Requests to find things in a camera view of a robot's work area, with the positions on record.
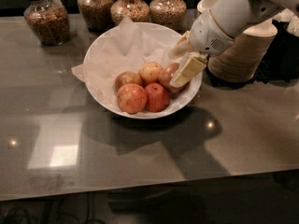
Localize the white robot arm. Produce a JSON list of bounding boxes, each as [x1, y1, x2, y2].
[[168, 0, 299, 88]]

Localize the leftmost glass cereal jar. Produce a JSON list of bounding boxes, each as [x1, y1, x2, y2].
[[23, 0, 70, 46]]

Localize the front left apple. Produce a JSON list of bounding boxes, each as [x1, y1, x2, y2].
[[117, 84, 148, 114]]

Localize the middle rear apple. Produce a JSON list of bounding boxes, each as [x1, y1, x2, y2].
[[138, 62, 163, 86]]

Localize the white paper liner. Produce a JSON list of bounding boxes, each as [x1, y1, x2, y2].
[[71, 16, 202, 117]]

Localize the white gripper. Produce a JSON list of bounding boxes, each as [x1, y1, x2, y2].
[[168, 10, 234, 88]]

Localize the glass cereal jar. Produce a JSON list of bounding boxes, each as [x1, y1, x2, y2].
[[23, 0, 70, 46], [149, 0, 187, 31], [110, 0, 150, 25], [77, 0, 114, 31]]

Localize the right rear apple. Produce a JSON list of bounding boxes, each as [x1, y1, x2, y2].
[[158, 63, 184, 94]]

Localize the white bowl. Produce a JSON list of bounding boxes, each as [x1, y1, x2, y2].
[[82, 21, 204, 120]]

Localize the front stack paper bowls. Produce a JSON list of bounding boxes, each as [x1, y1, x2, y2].
[[207, 19, 278, 83]]

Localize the dark red front apple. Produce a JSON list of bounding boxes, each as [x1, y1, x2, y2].
[[145, 83, 170, 112]]

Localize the left rear apple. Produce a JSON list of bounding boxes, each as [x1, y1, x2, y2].
[[114, 71, 143, 91]]

